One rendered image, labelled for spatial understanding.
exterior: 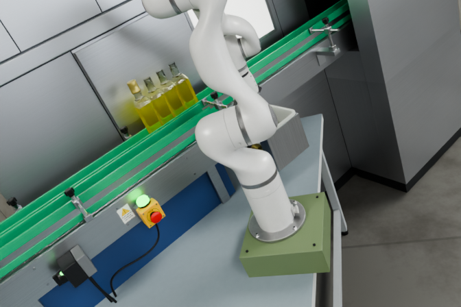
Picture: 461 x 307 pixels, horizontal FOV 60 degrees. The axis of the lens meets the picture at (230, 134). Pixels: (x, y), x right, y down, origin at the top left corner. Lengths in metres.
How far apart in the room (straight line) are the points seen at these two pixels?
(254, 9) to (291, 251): 1.15
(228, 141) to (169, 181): 0.45
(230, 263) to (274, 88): 0.79
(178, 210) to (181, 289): 0.30
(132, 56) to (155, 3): 0.59
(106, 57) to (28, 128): 0.38
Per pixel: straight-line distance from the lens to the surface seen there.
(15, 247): 1.42
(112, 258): 1.53
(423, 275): 2.18
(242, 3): 1.90
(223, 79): 1.06
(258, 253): 1.26
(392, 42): 2.12
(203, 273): 1.43
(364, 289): 2.16
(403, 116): 2.29
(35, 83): 1.58
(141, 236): 1.54
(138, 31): 1.65
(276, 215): 1.24
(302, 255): 1.22
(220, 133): 1.08
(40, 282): 1.47
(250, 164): 1.15
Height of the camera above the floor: 1.71
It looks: 27 degrees down
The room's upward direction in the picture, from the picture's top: 24 degrees counter-clockwise
